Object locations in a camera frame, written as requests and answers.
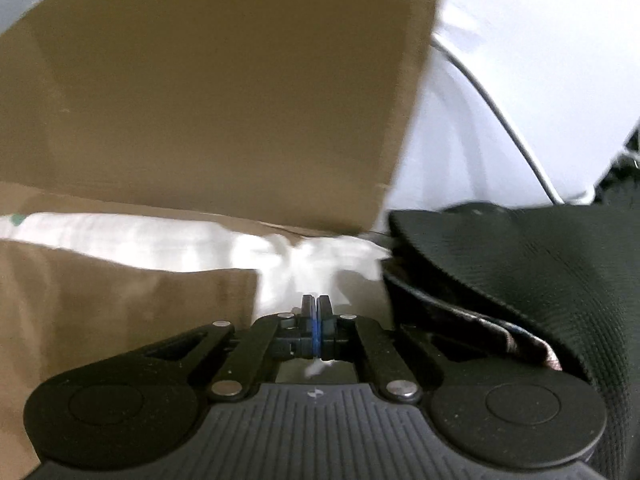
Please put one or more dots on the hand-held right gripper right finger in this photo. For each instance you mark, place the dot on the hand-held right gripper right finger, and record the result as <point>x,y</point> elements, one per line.
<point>324,332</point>

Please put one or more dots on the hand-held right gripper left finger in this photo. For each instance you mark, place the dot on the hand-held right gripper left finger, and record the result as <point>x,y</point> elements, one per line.
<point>309,332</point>

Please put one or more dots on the brown printed t-shirt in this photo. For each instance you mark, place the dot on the brown printed t-shirt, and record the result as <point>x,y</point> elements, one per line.
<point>125,310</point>

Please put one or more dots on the cream bear print blanket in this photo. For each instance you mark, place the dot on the cream bear print blanket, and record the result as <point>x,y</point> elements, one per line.
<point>150,245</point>

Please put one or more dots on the leopard print cloth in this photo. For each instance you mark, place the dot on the leopard print cloth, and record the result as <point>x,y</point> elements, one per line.
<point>525,345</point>

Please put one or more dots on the folded black garment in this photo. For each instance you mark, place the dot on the folded black garment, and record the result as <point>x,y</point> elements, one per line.
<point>525,280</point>

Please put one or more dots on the folded brown cardboard sheet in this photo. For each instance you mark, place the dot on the folded brown cardboard sheet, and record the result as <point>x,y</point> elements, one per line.
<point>200,85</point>

